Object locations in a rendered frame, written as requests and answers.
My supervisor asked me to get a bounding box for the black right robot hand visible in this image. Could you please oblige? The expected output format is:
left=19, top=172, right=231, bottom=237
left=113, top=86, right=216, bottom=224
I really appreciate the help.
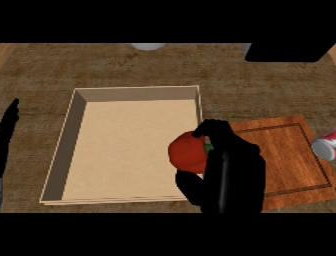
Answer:
left=175, top=118, right=268, bottom=214

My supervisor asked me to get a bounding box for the wooden cutting board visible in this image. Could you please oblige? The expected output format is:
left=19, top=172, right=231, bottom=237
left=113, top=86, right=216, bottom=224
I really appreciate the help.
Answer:
left=228, top=114, right=336, bottom=211

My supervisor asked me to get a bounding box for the cardboard box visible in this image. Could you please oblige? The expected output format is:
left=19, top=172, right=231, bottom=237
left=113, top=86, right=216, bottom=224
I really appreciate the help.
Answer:
left=39, top=85, right=206, bottom=206

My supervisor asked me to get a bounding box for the red and white can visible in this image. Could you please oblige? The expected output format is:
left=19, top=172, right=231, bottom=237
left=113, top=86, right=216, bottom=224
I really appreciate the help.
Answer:
left=310, top=128, right=336, bottom=162

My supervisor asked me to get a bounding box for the black appliance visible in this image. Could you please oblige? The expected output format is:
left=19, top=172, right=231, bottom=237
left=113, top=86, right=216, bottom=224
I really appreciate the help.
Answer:
left=244, top=42, right=336, bottom=63

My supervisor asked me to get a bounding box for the pale grey round object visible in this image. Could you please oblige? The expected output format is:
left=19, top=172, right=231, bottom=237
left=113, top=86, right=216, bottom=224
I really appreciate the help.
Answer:
left=130, top=42, right=169, bottom=52

